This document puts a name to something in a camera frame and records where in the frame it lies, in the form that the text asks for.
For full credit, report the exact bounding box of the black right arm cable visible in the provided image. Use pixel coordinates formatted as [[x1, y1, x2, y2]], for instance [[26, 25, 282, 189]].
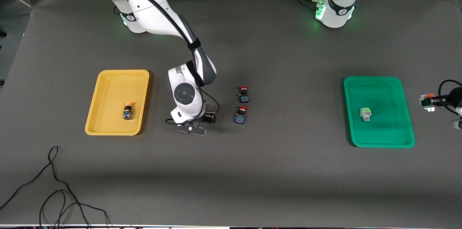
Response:
[[59, 0, 220, 125]]

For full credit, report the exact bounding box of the green plastic tray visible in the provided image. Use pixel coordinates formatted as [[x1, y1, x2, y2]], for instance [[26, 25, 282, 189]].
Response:
[[343, 76, 416, 148]]

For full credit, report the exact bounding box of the loose black cable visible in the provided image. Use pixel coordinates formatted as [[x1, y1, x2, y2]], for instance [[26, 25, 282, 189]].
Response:
[[0, 146, 111, 229]]

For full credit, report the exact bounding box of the yellow plastic tray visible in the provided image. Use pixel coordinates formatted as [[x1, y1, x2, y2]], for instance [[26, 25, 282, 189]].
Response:
[[85, 70, 150, 136]]

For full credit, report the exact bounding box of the white button switch orange tab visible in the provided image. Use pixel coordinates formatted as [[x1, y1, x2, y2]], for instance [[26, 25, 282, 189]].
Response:
[[419, 93, 436, 112]]

